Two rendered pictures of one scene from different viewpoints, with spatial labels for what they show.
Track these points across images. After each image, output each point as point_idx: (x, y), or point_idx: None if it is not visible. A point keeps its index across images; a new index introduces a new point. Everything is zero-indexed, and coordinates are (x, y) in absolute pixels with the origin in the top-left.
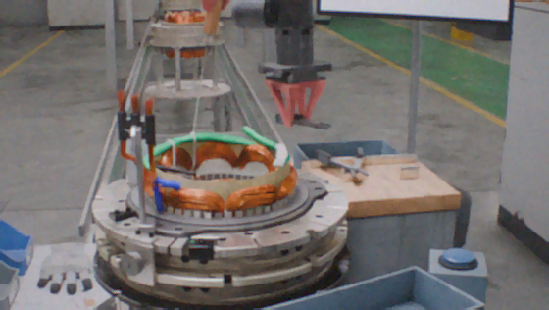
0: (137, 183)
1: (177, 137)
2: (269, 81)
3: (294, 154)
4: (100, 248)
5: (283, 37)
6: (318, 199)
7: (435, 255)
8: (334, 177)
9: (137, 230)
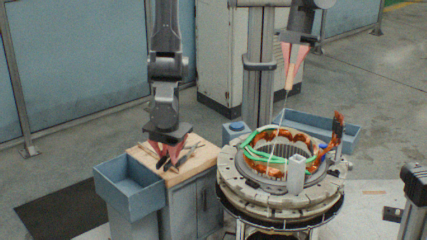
0: (342, 143)
1: (279, 157)
2: (178, 144)
3: (132, 200)
4: (342, 190)
5: (179, 110)
6: None
7: (235, 132)
8: (188, 162)
9: (342, 159)
